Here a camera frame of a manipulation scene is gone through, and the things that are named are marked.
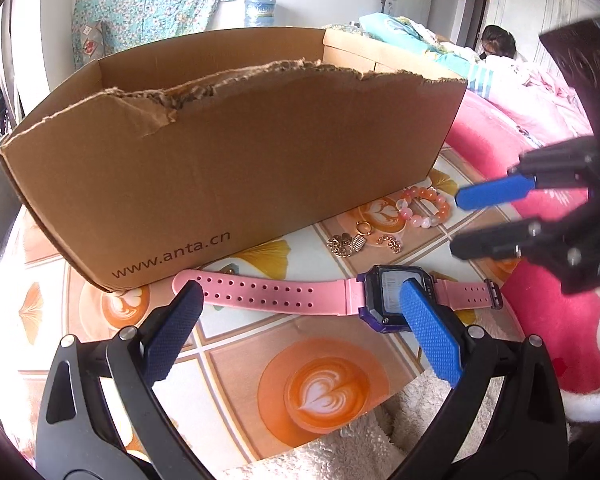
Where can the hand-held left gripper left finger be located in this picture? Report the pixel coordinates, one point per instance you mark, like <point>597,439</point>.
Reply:
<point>172,330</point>

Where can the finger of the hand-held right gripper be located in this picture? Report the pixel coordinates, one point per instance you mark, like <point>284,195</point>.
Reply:
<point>495,242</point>
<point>495,191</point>

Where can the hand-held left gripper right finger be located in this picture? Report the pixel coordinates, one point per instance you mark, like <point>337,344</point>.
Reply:
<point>430,330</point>

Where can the torn brown cardboard box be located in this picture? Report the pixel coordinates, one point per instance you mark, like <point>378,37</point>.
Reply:
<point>255,160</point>

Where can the pink fleece blanket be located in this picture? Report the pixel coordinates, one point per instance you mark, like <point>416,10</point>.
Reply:
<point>485,130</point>

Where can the coffee print tablecloth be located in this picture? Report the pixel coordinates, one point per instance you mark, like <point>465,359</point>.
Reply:
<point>240,360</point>

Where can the white wardrobe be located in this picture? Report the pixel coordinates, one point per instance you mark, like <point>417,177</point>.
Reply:
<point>535,5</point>

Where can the striped white cloth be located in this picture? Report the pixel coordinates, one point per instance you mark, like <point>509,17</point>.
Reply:
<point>482,80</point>

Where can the turquoise blanket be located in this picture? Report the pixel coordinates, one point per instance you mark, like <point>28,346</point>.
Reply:
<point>385,27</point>

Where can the pale cardboard box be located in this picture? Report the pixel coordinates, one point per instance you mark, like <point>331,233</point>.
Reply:
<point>350,50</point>

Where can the blue water jug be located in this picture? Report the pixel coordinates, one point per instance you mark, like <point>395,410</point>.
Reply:
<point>259,10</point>

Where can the grey pillow red print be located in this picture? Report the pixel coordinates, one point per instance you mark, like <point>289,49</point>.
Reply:
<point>87,42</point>

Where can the teal floral curtain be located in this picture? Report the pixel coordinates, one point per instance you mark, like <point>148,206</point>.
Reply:
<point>155,0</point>

